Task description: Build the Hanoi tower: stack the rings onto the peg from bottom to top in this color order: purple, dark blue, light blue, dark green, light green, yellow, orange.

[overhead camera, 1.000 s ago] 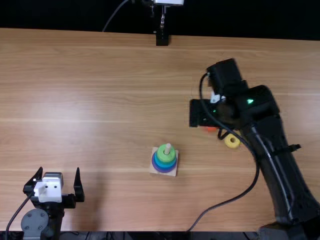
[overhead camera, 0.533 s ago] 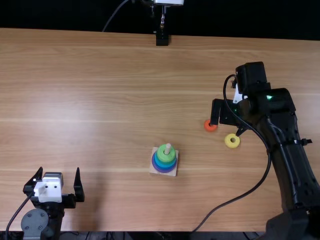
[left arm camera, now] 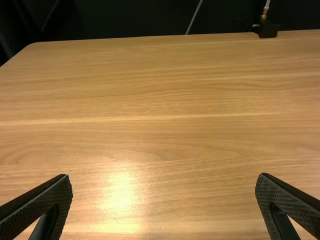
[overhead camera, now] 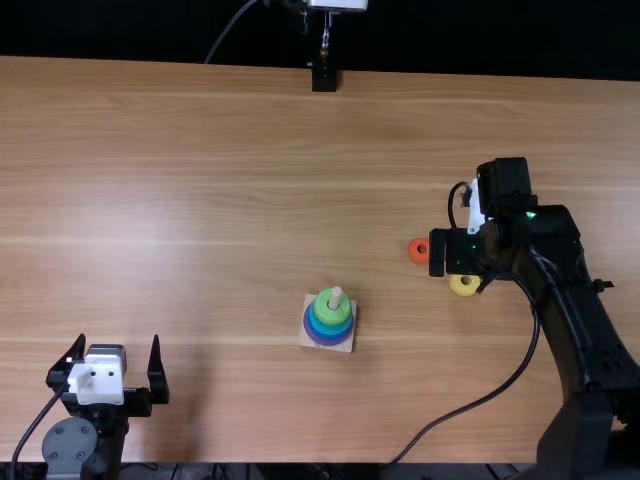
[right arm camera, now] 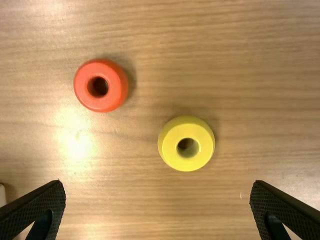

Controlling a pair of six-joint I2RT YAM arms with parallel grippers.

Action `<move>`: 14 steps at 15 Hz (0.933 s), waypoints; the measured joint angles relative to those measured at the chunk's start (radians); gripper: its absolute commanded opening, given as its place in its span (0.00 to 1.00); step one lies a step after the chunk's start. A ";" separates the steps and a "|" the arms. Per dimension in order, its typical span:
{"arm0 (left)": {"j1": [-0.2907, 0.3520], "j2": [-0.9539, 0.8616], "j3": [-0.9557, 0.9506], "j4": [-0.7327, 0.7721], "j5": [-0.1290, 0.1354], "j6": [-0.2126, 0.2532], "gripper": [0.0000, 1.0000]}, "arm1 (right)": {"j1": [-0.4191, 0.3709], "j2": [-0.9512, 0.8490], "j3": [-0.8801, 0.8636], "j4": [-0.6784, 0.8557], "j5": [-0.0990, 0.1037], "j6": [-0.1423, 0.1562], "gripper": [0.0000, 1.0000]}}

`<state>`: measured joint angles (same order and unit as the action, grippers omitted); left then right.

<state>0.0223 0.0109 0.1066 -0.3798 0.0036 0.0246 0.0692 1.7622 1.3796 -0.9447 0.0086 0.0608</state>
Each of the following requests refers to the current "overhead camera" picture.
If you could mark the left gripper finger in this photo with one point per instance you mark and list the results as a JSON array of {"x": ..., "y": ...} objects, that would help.
[
  {"x": 75, "y": 356},
  {"x": 157, "y": 380}
]

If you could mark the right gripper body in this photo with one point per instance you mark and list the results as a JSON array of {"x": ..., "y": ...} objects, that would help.
[{"x": 465, "y": 257}]

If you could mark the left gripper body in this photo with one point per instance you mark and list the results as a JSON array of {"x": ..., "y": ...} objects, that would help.
[{"x": 137, "y": 400}]

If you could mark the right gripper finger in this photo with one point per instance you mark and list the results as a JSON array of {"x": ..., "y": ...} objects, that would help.
[{"x": 437, "y": 252}]

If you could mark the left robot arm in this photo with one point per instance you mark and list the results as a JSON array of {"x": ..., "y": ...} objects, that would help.
[{"x": 70, "y": 445}]

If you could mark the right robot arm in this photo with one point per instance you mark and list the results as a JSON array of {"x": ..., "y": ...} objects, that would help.
[{"x": 575, "y": 320}]

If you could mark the wooden peg base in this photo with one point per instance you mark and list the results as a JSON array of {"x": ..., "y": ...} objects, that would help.
[{"x": 349, "y": 346}]

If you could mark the black clamp stand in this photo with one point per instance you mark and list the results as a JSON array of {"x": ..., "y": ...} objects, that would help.
[{"x": 324, "y": 80}]

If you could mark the white box device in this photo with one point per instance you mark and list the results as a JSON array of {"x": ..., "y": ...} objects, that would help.
[{"x": 337, "y": 4}]

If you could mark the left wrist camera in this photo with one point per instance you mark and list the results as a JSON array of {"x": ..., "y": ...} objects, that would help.
[{"x": 100, "y": 385}]

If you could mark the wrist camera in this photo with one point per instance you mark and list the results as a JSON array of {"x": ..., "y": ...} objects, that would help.
[
  {"x": 100, "y": 385},
  {"x": 477, "y": 210}
]

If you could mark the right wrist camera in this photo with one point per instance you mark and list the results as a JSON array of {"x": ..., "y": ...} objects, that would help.
[{"x": 477, "y": 210}]

